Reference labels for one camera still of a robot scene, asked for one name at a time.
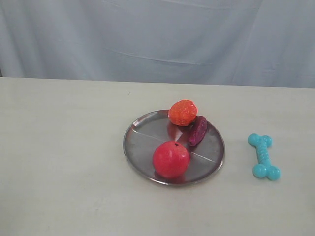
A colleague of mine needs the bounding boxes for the teal toy dog bone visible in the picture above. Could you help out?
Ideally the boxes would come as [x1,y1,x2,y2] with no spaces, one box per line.
[248,133,281,181]

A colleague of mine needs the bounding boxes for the orange-red toy strawberry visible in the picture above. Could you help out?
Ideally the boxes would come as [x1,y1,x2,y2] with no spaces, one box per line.
[168,99,198,126]

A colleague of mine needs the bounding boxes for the red toy apple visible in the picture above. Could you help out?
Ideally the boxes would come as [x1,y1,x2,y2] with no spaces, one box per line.
[152,141,190,178]

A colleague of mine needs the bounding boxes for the round stainless steel plate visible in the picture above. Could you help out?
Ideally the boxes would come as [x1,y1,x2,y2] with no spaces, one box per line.
[123,110,225,186]

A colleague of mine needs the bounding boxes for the white fabric backdrop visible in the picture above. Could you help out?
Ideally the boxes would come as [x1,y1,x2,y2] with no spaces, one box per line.
[0,0,315,88]

